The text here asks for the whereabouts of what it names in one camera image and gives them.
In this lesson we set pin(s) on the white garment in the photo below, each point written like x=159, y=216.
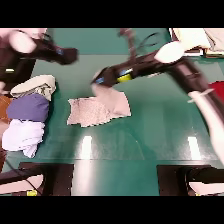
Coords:
x=100, y=108

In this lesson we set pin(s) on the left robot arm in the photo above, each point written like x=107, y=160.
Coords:
x=20, y=63

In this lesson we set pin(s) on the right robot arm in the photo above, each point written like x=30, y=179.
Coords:
x=186, y=71

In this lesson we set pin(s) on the cream garment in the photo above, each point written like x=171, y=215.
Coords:
x=36, y=85

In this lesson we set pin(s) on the blue garment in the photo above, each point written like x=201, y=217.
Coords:
x=30, y=108

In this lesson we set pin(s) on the pale lilac garment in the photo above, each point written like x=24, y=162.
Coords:
x=23, y=135

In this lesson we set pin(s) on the brown garment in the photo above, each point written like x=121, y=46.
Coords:
x=4, y=106

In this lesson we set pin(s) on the red garment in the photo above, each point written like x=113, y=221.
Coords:
x=218, y=88

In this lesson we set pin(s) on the heap of clothes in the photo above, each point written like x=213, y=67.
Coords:
x=203, y=38

